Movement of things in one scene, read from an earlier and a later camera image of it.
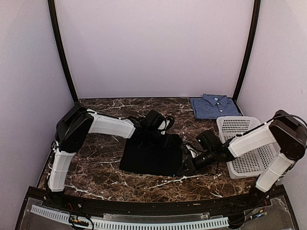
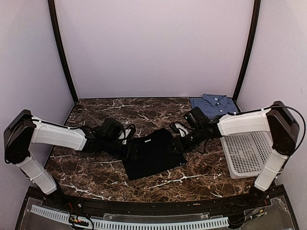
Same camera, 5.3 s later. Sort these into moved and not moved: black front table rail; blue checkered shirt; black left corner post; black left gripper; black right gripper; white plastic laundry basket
Moved: black right gripper; black left gripper
Not moved: black front table rail; black left corner post; blue checkered shirt; white plastic laundry basket
